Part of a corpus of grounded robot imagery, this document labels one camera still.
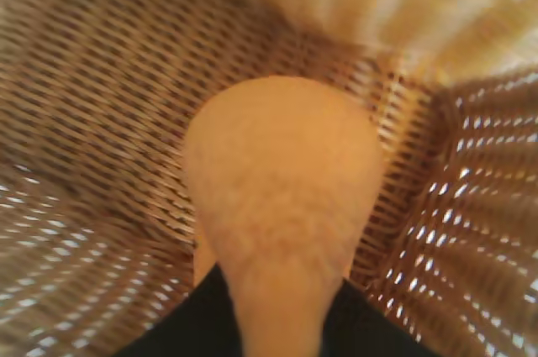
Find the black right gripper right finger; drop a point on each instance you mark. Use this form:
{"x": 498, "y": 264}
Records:
{"x": 365, "y": 323}

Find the brown woven wicker basket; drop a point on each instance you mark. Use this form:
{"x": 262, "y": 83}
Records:
{"x": 105, "y": 122}

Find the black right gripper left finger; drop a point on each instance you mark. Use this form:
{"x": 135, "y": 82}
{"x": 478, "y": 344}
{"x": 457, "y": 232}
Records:
{"x": 193, "y": 319}

